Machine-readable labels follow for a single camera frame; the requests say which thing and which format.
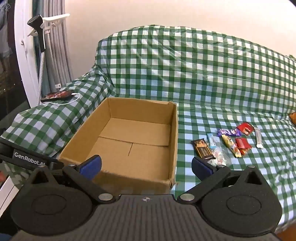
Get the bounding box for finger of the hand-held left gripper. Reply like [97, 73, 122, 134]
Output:
[45, 158, 64, 171]

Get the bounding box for brown chocolate bar packet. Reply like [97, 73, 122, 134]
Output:
[191, 139, 216, 161]

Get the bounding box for yellow snack packet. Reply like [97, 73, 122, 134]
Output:
[221, 135, 243, 158]

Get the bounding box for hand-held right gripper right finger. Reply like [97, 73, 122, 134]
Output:
[177, 156, 270, 205]

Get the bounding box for white wall hook rack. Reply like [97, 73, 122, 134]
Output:
[28, 13, 70, 37]

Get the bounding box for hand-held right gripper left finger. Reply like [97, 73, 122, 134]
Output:
[25, 155, 115, 205]

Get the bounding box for large red snack packet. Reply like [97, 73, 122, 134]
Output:
[236, 123, 254, 136]

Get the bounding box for white window frame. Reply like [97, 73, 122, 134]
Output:
[14, 0, 41, 109]

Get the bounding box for small red snack packet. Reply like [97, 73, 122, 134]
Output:
[235, 137, 252, 155]

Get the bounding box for white stick packet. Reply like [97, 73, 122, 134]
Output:
[254, 127, 264, 149]

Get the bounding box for clear candy bag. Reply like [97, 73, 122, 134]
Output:
[207, 148, 230, 167]

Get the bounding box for black handheld device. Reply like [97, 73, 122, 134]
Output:
[27, 15, 47, 52]

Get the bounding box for light blue snack packet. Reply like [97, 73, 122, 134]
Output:
[207, 134, 219, 149]

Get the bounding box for green checkered cloth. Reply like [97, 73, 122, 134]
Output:
[0, 25, 296, 234]

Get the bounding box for garment steamer on stand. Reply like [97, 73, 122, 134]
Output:
[32, 0, 74, 93]

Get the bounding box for cardboard box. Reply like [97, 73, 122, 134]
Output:
[57, 97, 179, 194]

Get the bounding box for purple snack packet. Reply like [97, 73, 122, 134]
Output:
[217, 128, 241, 137]

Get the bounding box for white charging cable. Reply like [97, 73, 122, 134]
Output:
[45, 93, 80, 105]

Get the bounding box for braided grey cord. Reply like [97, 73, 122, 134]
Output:
[37, 51, 46, 107]

